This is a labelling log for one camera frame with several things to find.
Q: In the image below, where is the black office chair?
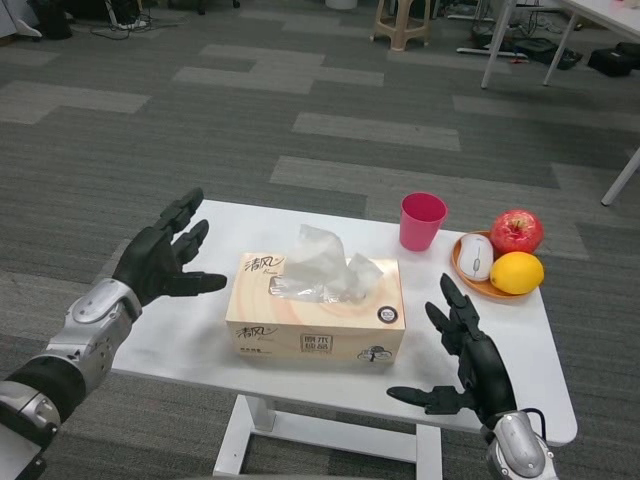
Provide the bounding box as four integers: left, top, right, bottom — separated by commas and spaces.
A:
167, 0, 241, 16

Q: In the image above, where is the yellow lemon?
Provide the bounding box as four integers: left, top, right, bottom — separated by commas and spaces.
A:
488, 251, 545, 295

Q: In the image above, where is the flat black bag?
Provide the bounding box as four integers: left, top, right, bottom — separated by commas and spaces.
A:
514, 38, 584, 70

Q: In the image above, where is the orange wooden plate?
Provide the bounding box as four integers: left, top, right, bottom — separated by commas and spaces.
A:
451, 229, 544, 299

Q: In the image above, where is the white partition panel with feet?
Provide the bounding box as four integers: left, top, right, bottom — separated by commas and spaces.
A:
0, 0, 44, 42

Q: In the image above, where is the boxy black bag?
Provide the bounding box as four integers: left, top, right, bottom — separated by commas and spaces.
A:
587, 42, 640, 77

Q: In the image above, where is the white slanted desk leg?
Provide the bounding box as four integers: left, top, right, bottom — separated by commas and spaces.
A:
600, 147, 640, 207

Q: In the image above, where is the pink plastic cup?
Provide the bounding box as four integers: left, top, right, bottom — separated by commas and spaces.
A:
398, 192, 449, 252

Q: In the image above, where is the black waste bin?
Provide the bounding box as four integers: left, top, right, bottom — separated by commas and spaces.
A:
37, 0, 75, 41

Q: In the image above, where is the white desk foot bar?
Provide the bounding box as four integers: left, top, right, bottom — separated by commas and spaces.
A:
457, 46, 526, 59

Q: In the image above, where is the white computer mouse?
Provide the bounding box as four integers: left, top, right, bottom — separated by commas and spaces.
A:
458, 234, 495, 282

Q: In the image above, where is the red apple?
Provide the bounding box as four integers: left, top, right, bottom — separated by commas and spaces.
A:
488, 209, 545, 256

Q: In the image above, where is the white table base frame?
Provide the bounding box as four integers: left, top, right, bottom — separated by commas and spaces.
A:
212, 394, 444, 480

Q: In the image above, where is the wood-print tissue box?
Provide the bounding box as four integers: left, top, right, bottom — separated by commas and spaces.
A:
223, 223, 407, 366

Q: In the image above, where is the beige plastic stool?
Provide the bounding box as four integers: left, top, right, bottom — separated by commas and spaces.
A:
370, 0, 434, 51

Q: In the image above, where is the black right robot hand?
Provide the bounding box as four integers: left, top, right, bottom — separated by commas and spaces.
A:
386, 272, 519, 429

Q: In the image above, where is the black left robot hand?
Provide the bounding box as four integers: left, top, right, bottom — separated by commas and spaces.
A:
110, 187, 229, 307

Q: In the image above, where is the large white desk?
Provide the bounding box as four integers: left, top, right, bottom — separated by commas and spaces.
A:
480, 0, 640, 90

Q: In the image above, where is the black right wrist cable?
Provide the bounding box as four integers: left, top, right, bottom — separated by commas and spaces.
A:
519, 408, 547, 442

